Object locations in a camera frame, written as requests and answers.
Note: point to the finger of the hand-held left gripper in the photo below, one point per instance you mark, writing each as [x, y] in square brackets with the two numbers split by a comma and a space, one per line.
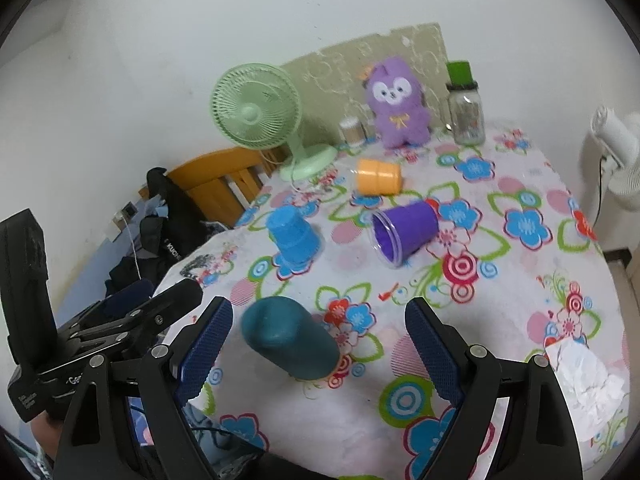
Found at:
[170, 297]
[117, 342]

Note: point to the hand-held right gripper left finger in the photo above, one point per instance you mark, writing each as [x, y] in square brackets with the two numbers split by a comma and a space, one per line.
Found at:
[207, 350]

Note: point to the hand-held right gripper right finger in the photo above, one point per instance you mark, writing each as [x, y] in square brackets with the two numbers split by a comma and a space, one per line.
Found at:
[432, 355]

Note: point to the teal plastic cup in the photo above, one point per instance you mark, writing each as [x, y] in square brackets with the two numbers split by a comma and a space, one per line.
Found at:
[290, 335]

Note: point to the purple plastic cup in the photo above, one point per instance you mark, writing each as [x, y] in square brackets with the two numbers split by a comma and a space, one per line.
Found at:
[410, 227]

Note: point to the blue plastic cup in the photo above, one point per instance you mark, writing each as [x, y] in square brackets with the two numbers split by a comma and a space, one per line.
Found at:
[292, 237]

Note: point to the orange plastic cup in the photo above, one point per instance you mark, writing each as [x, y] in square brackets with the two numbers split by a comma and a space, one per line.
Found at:
[379, 176]

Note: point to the black clothes on chair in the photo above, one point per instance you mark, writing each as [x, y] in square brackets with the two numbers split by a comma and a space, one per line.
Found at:
[170, 230]

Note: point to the blue denim cloth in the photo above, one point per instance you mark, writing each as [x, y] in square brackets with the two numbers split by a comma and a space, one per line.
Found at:
[220, 440]

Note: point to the floral tablecloth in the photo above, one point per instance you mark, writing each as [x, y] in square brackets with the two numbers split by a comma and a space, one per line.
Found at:
[500, 280]

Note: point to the wooden chair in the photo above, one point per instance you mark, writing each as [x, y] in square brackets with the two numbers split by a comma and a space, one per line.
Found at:
[220, 170]

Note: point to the crumpled white tissue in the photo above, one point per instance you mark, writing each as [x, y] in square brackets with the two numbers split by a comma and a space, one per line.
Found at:
[585, 385]

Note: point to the green desk fan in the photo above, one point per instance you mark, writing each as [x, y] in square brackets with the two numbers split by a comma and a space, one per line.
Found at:
[250, 110]

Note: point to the small clear jar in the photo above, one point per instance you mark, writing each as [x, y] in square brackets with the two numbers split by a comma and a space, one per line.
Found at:
[371, 129]

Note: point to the cotton swab jar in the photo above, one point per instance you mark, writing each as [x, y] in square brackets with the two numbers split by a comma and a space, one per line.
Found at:
[351, 132]

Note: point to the glass bottle with green lid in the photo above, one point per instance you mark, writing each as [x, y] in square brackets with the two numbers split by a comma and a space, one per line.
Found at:
[466, 115]

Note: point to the purple plush toy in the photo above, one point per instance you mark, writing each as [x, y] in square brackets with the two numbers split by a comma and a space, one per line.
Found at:
[397, 110]

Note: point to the beige patterned board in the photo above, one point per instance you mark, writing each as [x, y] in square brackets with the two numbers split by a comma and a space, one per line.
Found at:
[330, 75]

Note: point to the white standing fan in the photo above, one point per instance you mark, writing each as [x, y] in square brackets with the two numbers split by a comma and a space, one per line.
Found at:
[617, 150]

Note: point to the wall socket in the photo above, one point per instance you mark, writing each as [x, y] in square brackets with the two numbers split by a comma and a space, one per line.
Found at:
[129, 209]

